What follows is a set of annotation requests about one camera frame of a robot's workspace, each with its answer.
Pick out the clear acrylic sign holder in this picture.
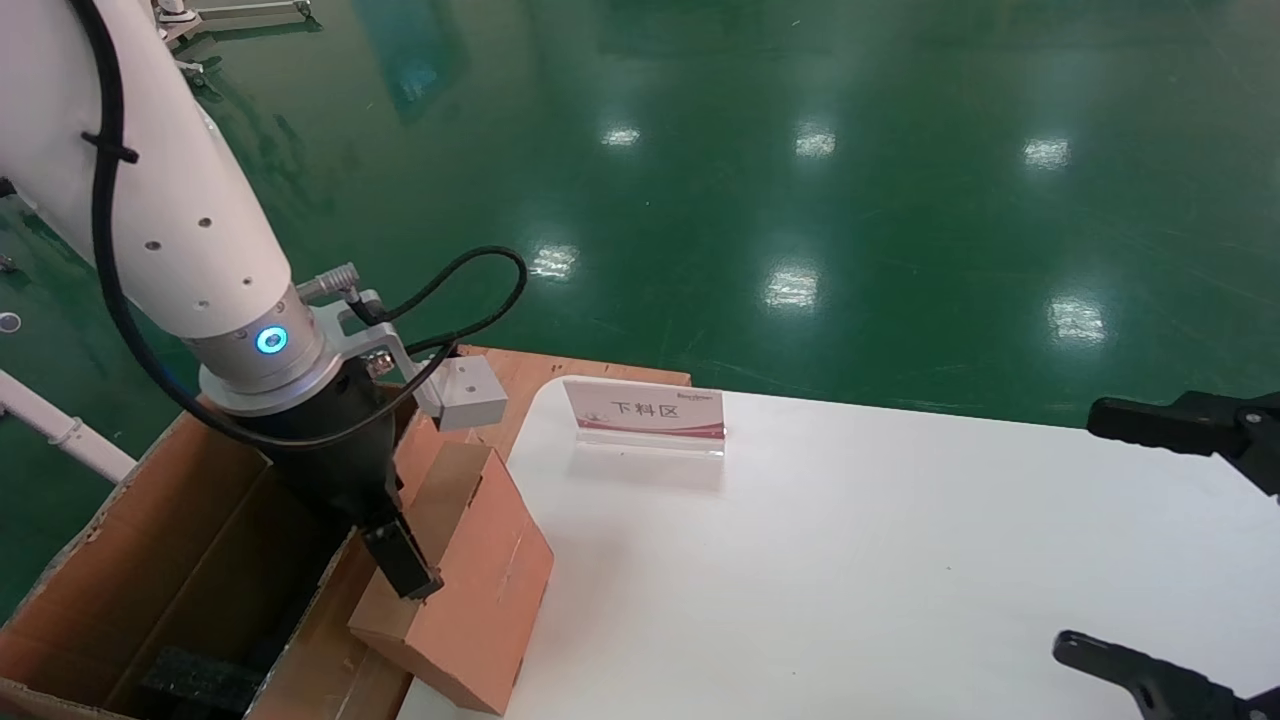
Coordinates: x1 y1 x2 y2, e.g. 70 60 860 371
562 376 728 459

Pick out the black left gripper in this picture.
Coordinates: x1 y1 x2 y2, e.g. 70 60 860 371
235 363 445 602

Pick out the thin black camera cable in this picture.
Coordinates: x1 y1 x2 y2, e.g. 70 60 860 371
68 0 456 453

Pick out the large cardboard box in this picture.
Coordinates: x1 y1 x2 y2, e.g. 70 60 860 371
0 395 451 720

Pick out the small cardboard box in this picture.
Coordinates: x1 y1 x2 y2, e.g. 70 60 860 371
348 440 557 716

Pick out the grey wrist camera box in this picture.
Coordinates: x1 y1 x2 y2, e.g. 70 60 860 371
413 355 509 433

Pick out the black foam block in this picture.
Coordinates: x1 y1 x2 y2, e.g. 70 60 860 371
140 645 267 715

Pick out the thick black hose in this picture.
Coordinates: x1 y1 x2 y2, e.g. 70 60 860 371
345 245 529 356

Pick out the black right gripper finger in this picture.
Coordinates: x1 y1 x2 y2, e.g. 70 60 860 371
1052 630 1280 720
1086 390 1280 498

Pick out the brown wooden board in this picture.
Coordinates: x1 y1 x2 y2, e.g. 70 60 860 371
455 345 692 461

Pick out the white metal tube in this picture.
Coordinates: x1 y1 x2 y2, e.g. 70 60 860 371
0 370 137 484

